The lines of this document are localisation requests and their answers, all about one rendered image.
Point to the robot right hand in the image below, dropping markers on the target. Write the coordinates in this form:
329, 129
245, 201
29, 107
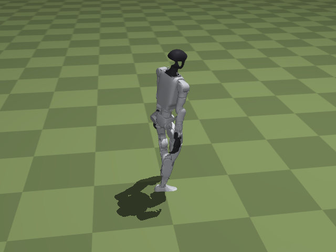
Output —
177, 143

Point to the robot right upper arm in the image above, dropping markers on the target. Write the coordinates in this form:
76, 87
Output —
183, 89

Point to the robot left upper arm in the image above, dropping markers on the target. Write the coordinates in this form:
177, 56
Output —
158, 71

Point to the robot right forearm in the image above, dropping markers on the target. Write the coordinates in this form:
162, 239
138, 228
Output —
179, 122

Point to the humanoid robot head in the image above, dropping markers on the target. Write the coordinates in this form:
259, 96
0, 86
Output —
176, 55

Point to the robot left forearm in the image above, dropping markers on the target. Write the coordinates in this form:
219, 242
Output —
157, 105

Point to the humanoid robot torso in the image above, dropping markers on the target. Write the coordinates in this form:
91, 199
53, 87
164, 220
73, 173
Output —
167, 96

